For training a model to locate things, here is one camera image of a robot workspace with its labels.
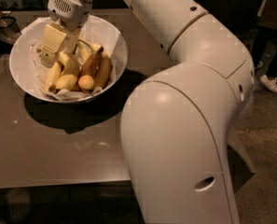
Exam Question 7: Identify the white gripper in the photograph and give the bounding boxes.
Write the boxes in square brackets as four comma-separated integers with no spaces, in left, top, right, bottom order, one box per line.
[40,0,92,63]

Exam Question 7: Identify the large yellow banana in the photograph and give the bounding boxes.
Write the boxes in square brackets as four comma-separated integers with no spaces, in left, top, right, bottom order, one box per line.
[56,52,79,91]

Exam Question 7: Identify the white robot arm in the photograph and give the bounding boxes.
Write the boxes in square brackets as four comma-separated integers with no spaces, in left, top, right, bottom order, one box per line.
[120,0,254,224]

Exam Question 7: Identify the green yellow back banana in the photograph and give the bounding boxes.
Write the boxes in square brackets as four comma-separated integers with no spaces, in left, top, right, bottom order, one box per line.
[76,39,104,62]

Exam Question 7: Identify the small yellow banana left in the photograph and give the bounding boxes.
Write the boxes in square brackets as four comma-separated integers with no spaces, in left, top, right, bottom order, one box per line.
[45,62,62,93]

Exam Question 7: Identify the orange ripe banana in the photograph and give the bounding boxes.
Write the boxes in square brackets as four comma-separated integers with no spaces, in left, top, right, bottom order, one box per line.
[78,52,101,91]

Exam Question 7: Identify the white bowl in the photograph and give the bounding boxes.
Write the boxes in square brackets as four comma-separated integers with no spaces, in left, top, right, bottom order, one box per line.
[9,15,128,104]

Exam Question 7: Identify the yellow banana right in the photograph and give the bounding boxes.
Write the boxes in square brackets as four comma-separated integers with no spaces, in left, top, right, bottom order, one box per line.
[94,51,111,88]

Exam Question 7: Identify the white paper lining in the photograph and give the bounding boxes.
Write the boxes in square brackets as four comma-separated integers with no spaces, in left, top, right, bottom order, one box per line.
[9,16,128,104]

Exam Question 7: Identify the person legs white shoes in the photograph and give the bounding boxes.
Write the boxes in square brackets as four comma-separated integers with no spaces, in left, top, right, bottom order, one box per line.
[251,0,277,94]

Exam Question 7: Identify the dark bag with strap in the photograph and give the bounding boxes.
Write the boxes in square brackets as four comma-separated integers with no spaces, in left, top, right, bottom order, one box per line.
[0,8,21,54]

